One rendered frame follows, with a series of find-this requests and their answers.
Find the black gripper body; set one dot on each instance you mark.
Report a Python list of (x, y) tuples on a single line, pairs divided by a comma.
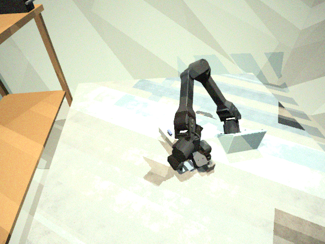
[(176, 165)]

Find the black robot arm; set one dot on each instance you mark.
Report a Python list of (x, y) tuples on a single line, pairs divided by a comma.
[(185, 117)]

